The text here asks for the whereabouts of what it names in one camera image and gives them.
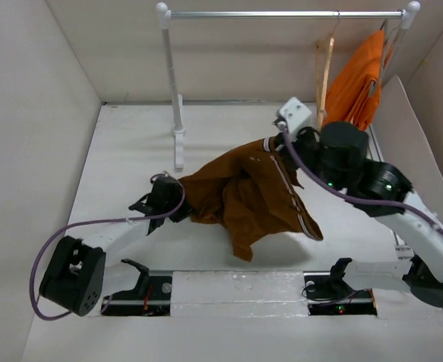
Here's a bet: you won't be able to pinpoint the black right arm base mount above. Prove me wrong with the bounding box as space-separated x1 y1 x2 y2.
301 258 377 316

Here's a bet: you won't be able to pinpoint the empty wooden hanger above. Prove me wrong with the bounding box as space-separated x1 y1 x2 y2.
315 11 341 131

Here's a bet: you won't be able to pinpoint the orange hanging garment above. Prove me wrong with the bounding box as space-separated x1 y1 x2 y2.
322 30 384 130

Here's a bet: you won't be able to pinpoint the white and metal clothes rack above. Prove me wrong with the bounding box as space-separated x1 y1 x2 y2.
156 1 420 170

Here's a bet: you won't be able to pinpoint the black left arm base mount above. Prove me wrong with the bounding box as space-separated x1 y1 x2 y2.
100 259 173 317

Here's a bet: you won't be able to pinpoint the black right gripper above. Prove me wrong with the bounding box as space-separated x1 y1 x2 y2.
275 123 345 192

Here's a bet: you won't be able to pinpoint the brown trousers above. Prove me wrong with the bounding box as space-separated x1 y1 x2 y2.
180 137 323 262

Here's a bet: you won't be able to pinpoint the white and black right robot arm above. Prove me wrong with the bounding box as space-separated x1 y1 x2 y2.
274 118 443 308

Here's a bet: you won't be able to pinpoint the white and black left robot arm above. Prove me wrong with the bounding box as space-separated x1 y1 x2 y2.
29 173 190 321

